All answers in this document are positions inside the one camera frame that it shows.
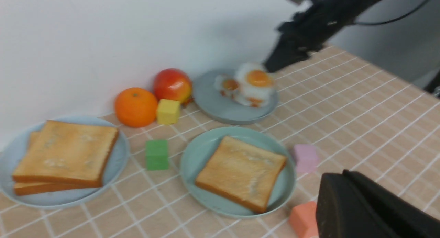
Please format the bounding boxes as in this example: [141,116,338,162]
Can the toast slice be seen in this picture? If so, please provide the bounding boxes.
[12,120,119,188]
[13,131,88,196]
[195,135,287,214]

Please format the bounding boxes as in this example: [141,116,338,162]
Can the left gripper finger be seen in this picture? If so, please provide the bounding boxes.
[316,170,440,238]

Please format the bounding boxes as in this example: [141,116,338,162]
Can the teal centre plate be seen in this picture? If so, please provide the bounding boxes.
[180,127,296,219]

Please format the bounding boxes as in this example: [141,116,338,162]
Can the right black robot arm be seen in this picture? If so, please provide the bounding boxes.
[263,0,430,73]

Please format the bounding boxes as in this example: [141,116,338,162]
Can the red apple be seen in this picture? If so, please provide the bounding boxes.
[153,68,193,105]

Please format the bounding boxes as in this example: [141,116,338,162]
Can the orange fruit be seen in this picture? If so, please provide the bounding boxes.
[114,87,158,128]

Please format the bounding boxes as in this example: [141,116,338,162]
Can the grey egg plate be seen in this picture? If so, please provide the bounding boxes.
[192,69,279,125]

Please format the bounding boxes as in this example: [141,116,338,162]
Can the orange-red cube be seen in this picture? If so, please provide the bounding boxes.
[289,201,319,238]

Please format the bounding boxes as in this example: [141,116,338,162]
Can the green cube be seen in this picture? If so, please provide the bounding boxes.
[145,140,169,171]

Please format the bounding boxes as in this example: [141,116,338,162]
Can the pink cube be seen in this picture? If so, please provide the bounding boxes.
[293,144,320,173]

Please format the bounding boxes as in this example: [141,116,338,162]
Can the light blue bread plate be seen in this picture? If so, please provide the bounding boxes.
[0,122,130,209]

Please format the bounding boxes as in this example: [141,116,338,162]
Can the yellow cube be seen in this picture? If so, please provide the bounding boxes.
[156,99,180,125]

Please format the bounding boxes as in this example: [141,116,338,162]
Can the lower fried egg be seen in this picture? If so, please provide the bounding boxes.
[234,63,275,108]

